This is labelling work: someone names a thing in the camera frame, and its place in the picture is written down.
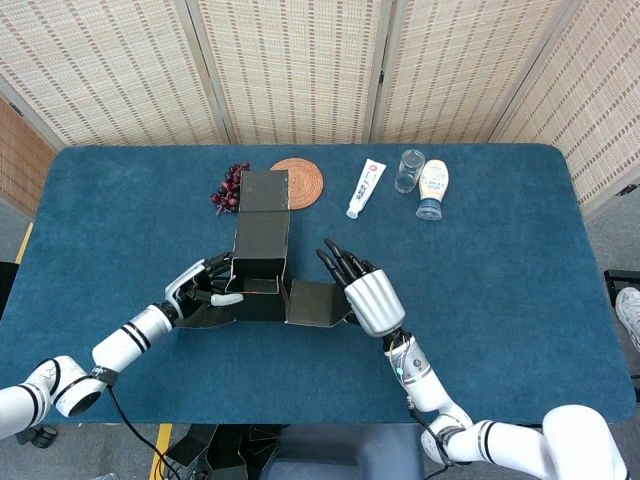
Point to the black cartons on floor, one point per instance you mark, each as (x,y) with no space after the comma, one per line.
(225,450)

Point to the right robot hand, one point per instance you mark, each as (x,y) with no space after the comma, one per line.
(375,300)

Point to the white toothpaste tube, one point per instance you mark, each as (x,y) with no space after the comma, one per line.
(365,187)

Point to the white sneaker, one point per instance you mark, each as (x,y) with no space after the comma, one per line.
(630,310)

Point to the cream squeeze sauce bottle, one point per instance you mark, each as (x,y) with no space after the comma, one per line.
(432,185)

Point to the round woven orange coaster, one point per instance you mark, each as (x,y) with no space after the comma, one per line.
(307,182)

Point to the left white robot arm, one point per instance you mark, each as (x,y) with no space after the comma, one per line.
(125,340)

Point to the blue grey seat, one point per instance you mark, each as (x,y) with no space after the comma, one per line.
(350,455)

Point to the dark red grape bunch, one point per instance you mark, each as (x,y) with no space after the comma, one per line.
(227,192)

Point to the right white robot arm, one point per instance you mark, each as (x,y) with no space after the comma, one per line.
(415,375)

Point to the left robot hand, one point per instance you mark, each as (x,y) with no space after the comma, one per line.
(180,280)

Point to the blue carpeted table surface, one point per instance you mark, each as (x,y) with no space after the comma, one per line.
(125,225)

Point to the black cardboard box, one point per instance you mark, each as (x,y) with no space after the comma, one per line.
(262,235)

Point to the clear drinking glass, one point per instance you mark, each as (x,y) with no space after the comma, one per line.
(409,172)

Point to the black furniture piece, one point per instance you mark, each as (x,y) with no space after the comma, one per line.
(7,290)

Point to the beige woven folding screen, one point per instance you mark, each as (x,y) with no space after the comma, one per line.
(295,70)

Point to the black caster wheel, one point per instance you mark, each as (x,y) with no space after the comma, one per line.
(44,436)

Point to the brown woven screen panel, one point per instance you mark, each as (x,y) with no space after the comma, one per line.
(20,160)

